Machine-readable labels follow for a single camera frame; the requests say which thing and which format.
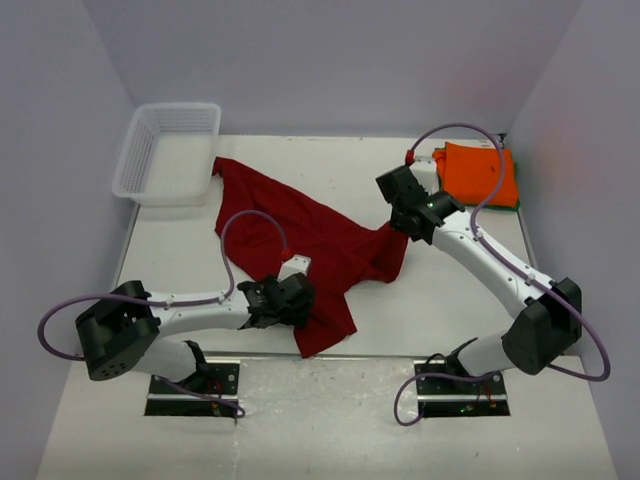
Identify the dark red t shirt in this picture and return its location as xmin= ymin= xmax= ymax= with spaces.
xmin=213 ymin=157 xmax=408 ymax=358

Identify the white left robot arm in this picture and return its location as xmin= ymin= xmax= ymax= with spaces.
xmin=75 ymin=272 xmax=315 ymax=393

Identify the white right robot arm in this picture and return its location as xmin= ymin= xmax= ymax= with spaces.
xmin=376 ymin=166 xmax=582 ymax=393

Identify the folded orange t shirt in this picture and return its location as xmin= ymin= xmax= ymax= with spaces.
xmin=432 ymin=141 xmax=519 ymax=206

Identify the folded green t shirt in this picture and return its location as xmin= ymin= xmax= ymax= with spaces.
xmin=432 ymin=145 xmax=522 ymax=213

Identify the white plastic basket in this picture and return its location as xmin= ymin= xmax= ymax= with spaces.
xmin=111 ymin=102 xmax=221 ymax=208

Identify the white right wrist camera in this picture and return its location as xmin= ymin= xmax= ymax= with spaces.
xmin=410 ymin=156 xmax=440 ymax=194

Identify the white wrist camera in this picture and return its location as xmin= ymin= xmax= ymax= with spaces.
xmin=410 ymin=156 xmax=440 ymax=194
xmin=278 ymin=254 xmax=311 ymax=281

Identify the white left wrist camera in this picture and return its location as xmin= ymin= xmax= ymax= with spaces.
xmin=278 ymin=254 xmax=311 ymax=281

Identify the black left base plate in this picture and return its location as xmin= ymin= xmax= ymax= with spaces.
xmin=144 ymin=361 xmax=241 ymax=420

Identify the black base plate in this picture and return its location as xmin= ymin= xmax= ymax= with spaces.
xmin=144 ymin=361 xmax=241 ymax=420
xmin=416 ymin=374 xmax=510 ymax=418

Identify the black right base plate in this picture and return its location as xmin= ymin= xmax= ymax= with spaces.
xmin=416 ymin=374 xmax=510 ymax=418

